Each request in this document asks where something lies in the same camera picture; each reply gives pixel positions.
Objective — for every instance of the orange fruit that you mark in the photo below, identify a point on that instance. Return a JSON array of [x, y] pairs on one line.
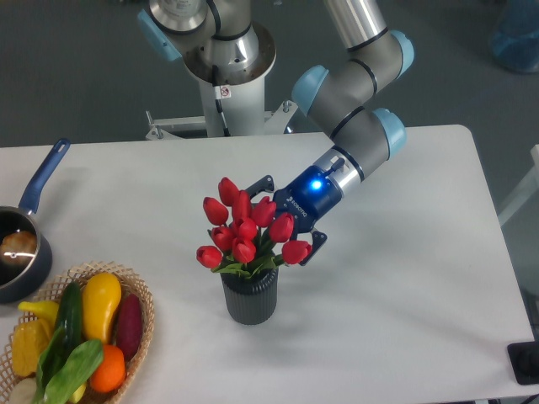
[[110, 375]]

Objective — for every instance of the white garlic bulb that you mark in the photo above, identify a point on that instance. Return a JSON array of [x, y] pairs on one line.
[[24, 392]]

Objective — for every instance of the white frame at right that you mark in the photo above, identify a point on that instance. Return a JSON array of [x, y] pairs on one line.
[[522, 192]]

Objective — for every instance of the dark grey ribbed vase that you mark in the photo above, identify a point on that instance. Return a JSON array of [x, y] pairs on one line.
[[251, 302]]

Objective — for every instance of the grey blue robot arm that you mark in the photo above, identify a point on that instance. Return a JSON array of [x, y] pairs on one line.
[[362, 140]]

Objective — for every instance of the yellow corn cob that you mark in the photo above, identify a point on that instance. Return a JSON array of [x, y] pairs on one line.
[[30, 339]]

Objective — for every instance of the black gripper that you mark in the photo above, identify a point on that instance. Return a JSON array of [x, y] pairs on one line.
[[307, 198]]

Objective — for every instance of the black device at edge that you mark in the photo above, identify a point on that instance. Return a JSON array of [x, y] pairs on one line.
[[524, 362]]

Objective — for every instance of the purple sweet potato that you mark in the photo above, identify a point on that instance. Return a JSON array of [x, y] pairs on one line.
[[129, 327]]

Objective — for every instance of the yellow banana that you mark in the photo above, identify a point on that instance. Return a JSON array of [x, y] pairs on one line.
[[47, 310]]

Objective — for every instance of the blue translucent container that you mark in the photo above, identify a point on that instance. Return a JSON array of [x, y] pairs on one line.
[[514, 42]]

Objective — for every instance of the brown food in pan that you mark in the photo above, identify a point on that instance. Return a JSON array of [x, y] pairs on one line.
[[18, 248]]

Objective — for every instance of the green leafy vegetable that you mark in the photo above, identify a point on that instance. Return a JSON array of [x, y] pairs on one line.
[[60, 372]]

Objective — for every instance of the red tulip bouquet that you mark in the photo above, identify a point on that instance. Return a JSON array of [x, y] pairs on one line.
[[248, 240]]

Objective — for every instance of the large yellow squash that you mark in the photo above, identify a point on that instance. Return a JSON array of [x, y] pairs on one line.
[[101, 299]]

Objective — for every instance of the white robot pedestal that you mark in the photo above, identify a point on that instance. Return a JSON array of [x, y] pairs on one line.
[[230, 75]]

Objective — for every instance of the green cucumber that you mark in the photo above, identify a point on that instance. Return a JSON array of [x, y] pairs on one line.
[[69, 318]]

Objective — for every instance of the blue handled saucepan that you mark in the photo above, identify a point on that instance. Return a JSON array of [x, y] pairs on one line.
[[17, 282]]

